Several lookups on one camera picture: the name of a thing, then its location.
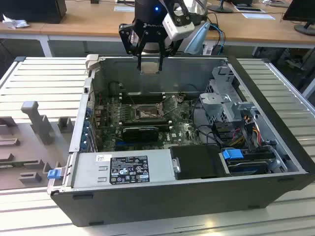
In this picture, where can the black open PC case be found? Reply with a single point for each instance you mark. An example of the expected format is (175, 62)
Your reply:
(172, 204)

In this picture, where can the grey parts rack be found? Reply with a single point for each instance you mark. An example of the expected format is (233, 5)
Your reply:
(29, 147)

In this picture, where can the blue slot retainer clip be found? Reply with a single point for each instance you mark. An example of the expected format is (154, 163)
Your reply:
(89, 111)
(86, 129)
(84, 143)

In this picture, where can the blue disk carrier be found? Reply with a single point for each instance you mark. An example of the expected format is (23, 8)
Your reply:
(231, 155)

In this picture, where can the black plastic shroud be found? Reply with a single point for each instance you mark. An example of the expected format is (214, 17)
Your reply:
(197, 162)

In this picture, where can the black rating label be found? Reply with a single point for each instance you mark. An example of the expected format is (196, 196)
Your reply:
(129, 169)

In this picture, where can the pale blue teach pendant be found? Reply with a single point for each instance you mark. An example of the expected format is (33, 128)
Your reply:
(197, 41)

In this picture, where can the black computer box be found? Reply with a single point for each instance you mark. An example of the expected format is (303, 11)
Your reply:
(32, 11)

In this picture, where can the white barcode sticker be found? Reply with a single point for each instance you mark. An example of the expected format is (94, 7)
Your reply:
(103, 157)

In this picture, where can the wooden desk white frame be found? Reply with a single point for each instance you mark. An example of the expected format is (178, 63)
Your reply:
(86, 22)

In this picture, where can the silver power supply unit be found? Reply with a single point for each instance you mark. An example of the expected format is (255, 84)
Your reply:
(86, 172)

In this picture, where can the black white tablet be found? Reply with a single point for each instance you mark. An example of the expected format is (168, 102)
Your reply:
(249, 9)

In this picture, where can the hard disk drive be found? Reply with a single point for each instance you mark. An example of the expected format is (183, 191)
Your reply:
(248, 168)

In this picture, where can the black computer monitor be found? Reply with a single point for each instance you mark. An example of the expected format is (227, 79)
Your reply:
(301, 9)

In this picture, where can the crumpled white paper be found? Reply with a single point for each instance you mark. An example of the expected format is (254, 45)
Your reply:
(14, 22)

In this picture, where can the silver metal drive cage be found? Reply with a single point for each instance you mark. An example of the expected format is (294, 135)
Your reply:
(221, 103)

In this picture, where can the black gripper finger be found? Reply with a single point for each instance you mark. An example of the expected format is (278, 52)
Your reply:
(130, 39)
(168, 52)

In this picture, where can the black cylinder component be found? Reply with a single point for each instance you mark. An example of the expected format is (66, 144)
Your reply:
(114, 88)

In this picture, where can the silver shroud latch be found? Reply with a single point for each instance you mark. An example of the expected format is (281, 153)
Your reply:
(176, 165)

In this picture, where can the CPU socket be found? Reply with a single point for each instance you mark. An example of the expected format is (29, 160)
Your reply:
(145, 114)

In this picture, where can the silver CPU plate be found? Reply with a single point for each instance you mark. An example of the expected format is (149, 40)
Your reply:
(149, 68)

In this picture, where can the black RAM stick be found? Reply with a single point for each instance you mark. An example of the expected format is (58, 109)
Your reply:
(145, 120)
(145, 94)

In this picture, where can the blue expansion slot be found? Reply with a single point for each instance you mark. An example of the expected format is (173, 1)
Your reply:
(119, 142)

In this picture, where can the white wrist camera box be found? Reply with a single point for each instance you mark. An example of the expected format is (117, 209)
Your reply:
(178, 28)

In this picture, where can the black round monitor stand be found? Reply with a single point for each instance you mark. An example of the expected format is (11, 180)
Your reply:
(220, 9)
(305, 30)

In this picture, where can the white barcode label box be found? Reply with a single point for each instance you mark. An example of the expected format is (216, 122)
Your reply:
(208, 50)

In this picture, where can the black graphics card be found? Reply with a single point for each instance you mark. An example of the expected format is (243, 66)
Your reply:
(140, 134)

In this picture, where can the dark round battery holder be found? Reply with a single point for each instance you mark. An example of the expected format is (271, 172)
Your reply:
(181, 98)

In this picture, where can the green motherboard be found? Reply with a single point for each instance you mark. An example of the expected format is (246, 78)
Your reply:
(182, 127)

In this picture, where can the blue case latch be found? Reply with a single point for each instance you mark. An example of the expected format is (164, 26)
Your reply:
(53, 174)

